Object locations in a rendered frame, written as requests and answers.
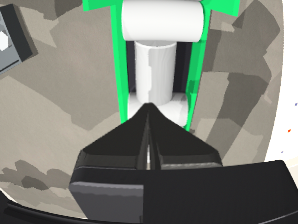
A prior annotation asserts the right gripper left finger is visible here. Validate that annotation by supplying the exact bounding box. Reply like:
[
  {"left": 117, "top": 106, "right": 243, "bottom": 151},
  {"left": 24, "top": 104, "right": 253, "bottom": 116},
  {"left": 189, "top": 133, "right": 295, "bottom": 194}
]
[{"left": 74, "top": 103, "right": 149, "bottom": 170}]

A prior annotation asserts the black shallow rectangular tray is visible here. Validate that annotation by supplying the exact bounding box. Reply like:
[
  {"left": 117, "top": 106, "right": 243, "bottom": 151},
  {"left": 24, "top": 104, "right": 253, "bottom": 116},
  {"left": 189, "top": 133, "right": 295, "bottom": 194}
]
[{"left": 0, "top": 3, "right": 33, "bottom": 75}]

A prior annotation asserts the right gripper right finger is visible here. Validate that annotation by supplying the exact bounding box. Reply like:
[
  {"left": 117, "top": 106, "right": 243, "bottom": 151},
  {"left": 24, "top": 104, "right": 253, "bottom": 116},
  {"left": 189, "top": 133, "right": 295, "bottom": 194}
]
[{"left": 149, "top": 103, "right": 223, "bottom": 170}]

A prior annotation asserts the grey metal cylinder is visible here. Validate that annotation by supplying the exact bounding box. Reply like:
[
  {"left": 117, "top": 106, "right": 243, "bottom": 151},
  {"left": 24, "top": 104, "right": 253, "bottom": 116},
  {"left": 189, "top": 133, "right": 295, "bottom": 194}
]
[{"left": 134, "top": 41, "right": 177, "bottom": 107}]

